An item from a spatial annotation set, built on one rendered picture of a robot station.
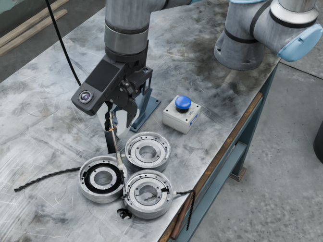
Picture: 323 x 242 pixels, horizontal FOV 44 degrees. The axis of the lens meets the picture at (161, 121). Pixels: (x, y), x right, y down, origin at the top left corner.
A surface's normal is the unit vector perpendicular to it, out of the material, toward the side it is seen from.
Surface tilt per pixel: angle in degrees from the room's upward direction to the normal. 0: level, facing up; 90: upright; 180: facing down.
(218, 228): 0
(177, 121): 90
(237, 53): 72
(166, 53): 0
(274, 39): 93
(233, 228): 0
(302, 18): 48
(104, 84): 23
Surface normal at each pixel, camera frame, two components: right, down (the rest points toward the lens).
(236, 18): -0.78, 0.45
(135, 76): 0.14, -0.73
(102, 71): -0.13, -0.36
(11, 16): 0.85, 0.42
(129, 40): 0.21, 0.67
